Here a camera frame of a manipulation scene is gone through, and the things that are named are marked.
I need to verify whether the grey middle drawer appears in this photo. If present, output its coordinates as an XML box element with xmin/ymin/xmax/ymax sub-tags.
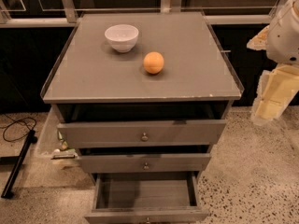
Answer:
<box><xmin>78</xmin><ymin>153</ymin><xmax>211</xmax><ymax>173</ymax></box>

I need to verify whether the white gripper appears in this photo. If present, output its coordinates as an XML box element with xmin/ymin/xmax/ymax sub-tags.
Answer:
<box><xmin>247</xmin><ymin>26</ymin><xmax>299</xmax><ymax>125</ymax></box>

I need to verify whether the grey top drawer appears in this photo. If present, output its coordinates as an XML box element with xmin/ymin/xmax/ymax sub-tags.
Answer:
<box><xmin>58</xmin><ymin>119</ymin><xmax>226</xmax><ymax>148</ymax></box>

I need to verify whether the orange fruit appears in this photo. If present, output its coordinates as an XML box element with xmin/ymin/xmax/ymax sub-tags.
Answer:
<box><xmin>143</xmin><ymin>52</ymin><xmax>164</xmax><ymax>75</ymax></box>

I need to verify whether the metal railing frame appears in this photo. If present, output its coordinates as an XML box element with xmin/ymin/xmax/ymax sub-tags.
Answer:
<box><xmin>0</xmin><ymin>0</ymin><xmax>287</xmax><ymax>27</ymax></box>

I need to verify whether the black cable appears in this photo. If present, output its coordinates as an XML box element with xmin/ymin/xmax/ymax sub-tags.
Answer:
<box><xmin>0</xmin><ymin>114</ymin><xmax>37</xmax><ymax>143</ymax></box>

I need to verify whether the grey drawer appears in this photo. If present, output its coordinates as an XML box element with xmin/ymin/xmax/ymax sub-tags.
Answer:
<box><xmin>58</xmin><ymin>119</ymin><xmax>226</xmax><ymax>148</ymax></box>
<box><xmin>78</xmin><ymin>153</ymin><xmax>211</xmax><ymax>173</ymax></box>
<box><xmin>85</xmin><ymin>172</ymin><xmax>208</xmax><ymax>224</ymax></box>

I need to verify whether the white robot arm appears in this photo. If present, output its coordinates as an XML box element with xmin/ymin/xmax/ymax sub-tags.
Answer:
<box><xmin>247</xmin><ymin>0</ymin><xmax>299</xmax><ymax>126</ymax></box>

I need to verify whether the grey drawer cabinet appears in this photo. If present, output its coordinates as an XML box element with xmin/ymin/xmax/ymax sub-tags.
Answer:
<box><xmin>40</xmin><ymin>11</ymin><xmax>245</xmax><ymax>185</ymax></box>

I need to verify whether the white ceramic bowl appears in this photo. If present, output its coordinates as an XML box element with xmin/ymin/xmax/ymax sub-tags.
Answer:
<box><xmin>105</xmin><ymin>24</ymin><xmax>139</xmax><ymax>53</ymax></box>

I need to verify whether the black floor stand bar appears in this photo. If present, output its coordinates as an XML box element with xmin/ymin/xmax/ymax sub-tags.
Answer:
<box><xmin>1</xmin><ymin>130</ymin><xmax>37</xmax><ymax>199</ymax></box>

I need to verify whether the grey bottom drawer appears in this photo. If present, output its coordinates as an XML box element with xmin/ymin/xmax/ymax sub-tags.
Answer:
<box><xmin>85</xmin><ymin>172</ymin><xmax>208</xmax><ymax>224</ymax></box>

